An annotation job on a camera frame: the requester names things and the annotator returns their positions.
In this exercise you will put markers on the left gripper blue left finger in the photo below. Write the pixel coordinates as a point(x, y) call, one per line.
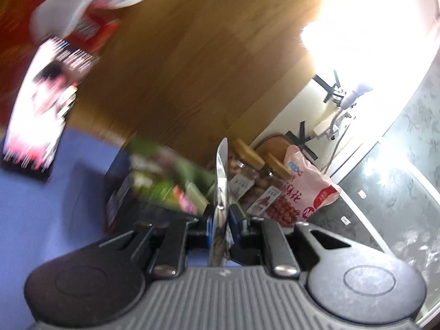
point(172, 244)

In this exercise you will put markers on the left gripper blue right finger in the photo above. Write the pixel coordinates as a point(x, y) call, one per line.
point(261, 241)

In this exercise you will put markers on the peanut bar packet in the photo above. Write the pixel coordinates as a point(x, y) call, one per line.
point(220, 215)

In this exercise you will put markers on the light green snack packet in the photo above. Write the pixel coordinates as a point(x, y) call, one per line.
point(161, 176)

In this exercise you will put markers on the black sheep tin box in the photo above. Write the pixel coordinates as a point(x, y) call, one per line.
point(123, 210)

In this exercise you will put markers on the right nut jar gold lid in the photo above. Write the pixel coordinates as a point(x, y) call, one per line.
point(267, 187)

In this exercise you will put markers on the nut jar gold lid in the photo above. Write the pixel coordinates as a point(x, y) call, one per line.
point(267, 187)
point(243, 168)

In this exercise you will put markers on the left nut jar gold lid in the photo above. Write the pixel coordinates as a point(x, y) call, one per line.
point(243, 168)

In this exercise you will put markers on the pink twisted snack bag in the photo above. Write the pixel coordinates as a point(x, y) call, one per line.
point(306, 191)

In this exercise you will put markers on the round wooden cutting board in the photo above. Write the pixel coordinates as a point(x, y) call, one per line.
point(276, 144)

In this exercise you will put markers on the blue printed tablecloth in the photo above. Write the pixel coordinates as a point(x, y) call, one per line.
point(42, 221)

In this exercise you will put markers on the frosted glass door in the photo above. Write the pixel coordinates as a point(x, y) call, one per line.
point(390, 198)

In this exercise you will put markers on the smartphone with video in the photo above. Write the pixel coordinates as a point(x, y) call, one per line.
point(38, 119)

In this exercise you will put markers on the red biscuit gift box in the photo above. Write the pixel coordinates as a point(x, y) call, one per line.
point(87, 30)

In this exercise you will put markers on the white wall power adapter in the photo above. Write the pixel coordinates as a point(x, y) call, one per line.
point(343, 98)

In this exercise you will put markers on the wooden board on wall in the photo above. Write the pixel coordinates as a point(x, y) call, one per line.
point(187, 73)

